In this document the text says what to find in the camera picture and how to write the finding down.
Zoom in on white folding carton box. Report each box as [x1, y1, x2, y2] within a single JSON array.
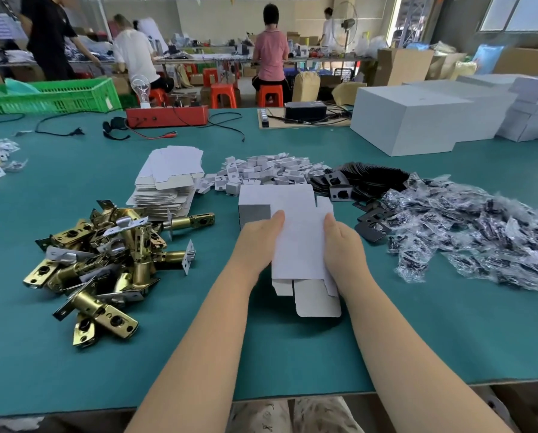
[[238, 184, 343, 319]]

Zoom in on pile of black strike plates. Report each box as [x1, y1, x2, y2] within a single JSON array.
[[311, 161, 410, 244]]

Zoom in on person's left hand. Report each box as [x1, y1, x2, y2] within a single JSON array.
[[229, 210, 286, 280]]

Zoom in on green plastic crate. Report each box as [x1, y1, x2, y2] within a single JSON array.
[[0, 77, 119, 117]]

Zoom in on brown paper bag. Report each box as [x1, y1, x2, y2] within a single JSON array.
[[331, 81, 368, 107], [291, 71, 322, 103]]

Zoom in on stack of flat white cartons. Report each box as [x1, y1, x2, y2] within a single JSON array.
[[126, 146, 205, 222]]

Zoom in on red tester box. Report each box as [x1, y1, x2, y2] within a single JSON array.
[[125, 104, 210, 130]]

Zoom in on brown cardboard box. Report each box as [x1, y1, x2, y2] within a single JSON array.
[[372, 48, 435, 88]]

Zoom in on stack of white boxes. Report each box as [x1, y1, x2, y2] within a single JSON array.
[[496, 64, 538, 143]]

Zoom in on person's right hand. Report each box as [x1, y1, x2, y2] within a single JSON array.
[[323, 213, 376, 290]]

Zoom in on person's left forearm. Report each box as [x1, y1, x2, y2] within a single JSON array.
[[125, 265, 269, 433]]

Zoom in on person's patterned trousers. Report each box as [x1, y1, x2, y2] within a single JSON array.
[[225, 396, 365, 433]]

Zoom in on pile of brass door latches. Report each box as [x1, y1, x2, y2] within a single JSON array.
[[23, 200, 216, 349]]

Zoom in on large white cardboard box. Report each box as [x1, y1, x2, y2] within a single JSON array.
[[349, 85, 473, 158], [406, 78, 518, 143]]

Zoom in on pile of small white card inserts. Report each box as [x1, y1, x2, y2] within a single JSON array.
[[196, 152, 332, 197]]

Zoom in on pile of clear screw bags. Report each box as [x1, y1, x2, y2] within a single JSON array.
[[381, 172, 538, 296]]

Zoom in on black power adapter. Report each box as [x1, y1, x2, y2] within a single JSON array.
[[284, 101, 328, 123]]

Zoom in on long work table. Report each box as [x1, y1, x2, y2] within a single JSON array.
[[0, 48, 378, 70]]

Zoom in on standing pedestal fan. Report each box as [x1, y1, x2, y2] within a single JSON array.
[[333, 0, 359, 71]]

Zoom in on black cable with plug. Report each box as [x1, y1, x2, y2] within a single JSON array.
[[35, 111, 86, 137]]

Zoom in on person's right forearm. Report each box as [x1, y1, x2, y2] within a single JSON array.
[[339, 266, 517, 433]]

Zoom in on clear light bulb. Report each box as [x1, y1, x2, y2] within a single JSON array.
[[130, 75, 152, 109]]

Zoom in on black coiled cable bundle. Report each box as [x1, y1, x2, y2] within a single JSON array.
[[102, 116, 131, 141]]

